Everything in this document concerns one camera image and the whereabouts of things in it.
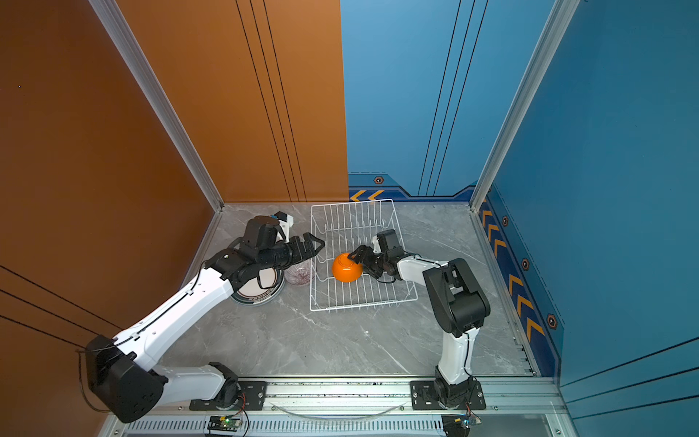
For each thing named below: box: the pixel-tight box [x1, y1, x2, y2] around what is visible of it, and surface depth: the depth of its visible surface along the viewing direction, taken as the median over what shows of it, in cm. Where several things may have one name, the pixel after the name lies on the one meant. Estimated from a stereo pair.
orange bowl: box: [332, 252, 363, 284], surface depth 95 cm
